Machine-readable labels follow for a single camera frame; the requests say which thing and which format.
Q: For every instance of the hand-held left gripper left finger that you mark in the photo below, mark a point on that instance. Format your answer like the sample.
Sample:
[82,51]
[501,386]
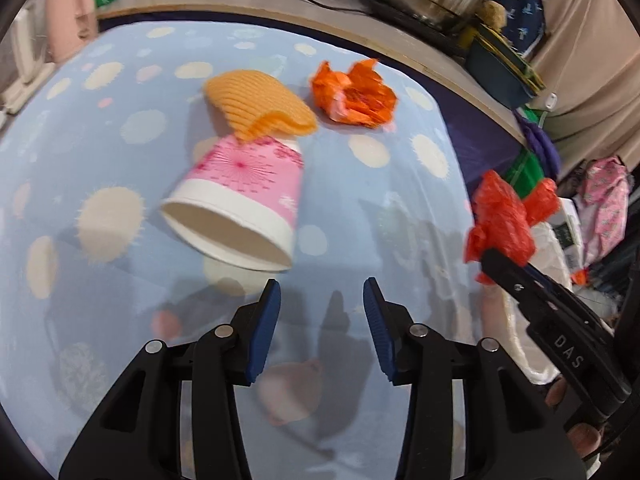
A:
[262,330]

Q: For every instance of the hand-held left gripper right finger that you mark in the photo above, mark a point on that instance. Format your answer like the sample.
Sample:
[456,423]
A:
[377,330]

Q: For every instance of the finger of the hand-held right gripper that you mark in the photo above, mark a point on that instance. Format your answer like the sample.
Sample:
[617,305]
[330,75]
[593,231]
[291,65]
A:
[505,272]
[550,282]

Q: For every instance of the red plastic bag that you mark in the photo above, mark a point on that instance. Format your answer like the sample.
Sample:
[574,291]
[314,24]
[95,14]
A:
[500,220]

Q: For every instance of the pink paper cup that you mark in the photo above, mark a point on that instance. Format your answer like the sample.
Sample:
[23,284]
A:
[240,180]

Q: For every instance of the person's right hand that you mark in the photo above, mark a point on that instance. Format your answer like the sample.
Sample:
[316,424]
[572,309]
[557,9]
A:
[582,440]

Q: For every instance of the white box with green label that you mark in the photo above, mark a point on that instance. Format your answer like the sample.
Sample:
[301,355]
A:
[567,235]

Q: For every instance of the pink floral bag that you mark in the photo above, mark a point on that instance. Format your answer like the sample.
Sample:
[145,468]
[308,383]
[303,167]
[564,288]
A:
[605,200]

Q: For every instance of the green plastic bag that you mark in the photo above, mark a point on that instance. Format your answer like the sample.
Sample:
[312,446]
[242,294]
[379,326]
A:
[525,172]

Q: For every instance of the purple cloth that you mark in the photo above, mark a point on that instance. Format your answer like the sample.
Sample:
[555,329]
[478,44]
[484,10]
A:
[540,142]

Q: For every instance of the dark blue basin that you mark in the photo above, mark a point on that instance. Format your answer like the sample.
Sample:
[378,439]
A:
[495,72]

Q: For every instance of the beige cloth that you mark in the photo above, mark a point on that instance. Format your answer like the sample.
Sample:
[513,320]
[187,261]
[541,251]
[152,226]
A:
[590,60]

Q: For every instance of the crumpled orange snack wrapper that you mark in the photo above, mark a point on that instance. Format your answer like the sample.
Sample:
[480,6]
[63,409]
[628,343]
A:
[360,97]

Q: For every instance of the small orange foam fruit net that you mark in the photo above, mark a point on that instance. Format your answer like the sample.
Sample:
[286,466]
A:
[255,100]

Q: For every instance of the loofah sponge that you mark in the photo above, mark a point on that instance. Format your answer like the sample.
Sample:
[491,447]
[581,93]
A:
[494,12]

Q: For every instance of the black induction cooker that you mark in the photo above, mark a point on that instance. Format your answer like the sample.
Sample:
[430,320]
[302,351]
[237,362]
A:
[400,15]

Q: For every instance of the pink electric kettle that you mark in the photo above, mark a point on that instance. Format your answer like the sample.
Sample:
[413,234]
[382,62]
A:
[70,20]

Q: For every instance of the white glass electric kettle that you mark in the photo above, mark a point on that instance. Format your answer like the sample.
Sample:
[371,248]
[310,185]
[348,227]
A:
[22,55]

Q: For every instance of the white wall socket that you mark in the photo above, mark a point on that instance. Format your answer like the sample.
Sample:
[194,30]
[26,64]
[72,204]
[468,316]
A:
[550,101]

